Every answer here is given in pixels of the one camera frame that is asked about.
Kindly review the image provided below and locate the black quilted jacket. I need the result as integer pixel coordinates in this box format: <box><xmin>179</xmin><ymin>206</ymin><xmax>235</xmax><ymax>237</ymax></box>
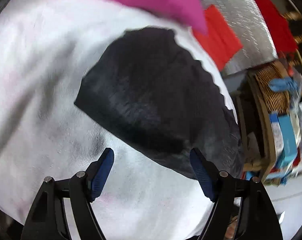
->
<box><xmin>74</xmin><ymin>28</ymin><xmax>243</xmax><ymax>178</ymax></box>

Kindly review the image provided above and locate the white patterned tissue pack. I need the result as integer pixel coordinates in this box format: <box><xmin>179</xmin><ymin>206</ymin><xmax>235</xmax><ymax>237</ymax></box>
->
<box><xmin>269</xmin><ymin>112</ymin><xmax>284</xmax><ymax>157</ymax></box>

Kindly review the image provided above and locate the light blue cardboard box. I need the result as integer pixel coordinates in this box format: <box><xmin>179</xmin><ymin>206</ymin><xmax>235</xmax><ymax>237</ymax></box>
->
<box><xmin>276</xmin><ymin>115</ymin><xmax>297</xmax><ymax>169</ymax></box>

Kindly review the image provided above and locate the wooden side table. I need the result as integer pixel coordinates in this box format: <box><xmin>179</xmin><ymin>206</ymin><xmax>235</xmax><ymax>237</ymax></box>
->
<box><xmin>223</xmin><ymin>61</ymin><xmax>302</xmax><ymax>184</ymax></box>

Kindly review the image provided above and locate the wicker basket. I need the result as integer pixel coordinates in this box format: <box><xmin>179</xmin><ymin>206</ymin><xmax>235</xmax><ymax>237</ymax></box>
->
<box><xmin>250</xmin><ymin>61</ymin><xmax>290</xmax><ymax>115</ymax></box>

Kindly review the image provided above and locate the blue cloth in basket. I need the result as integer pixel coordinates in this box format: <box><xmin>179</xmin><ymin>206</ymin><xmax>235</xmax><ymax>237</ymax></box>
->
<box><xmin>268</xmin><ymin>77</ymin><xmax>299</xmax><ymax>92</ymax></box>

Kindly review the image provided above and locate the red blanket behind panel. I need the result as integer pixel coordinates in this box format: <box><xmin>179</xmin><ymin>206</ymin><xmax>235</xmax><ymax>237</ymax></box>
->
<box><xmin>254</xmin><ymin>0</ymin><xmax>298</xmax><ymax>54</ymax></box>

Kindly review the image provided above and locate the white embossed bed cover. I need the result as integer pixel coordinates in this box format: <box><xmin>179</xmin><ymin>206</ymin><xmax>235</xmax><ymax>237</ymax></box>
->
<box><xmin>0</xmin><ymin>0</ymin><xmax>235</xmax><ymax>239</ymax></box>

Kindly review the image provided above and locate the red pillow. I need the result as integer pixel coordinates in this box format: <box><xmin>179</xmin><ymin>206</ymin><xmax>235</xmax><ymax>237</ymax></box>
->
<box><xmin>192</xmin><ymin>4</ymin><xmax>243</xmax><ymax>72</ymax></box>

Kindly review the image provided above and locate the silver foil insulation panel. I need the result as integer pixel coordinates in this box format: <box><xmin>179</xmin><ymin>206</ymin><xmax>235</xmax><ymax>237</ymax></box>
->
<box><xmin>200</xmin><ymin>0</ymin><xmax>278</xmax><ymax>76</ymax></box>

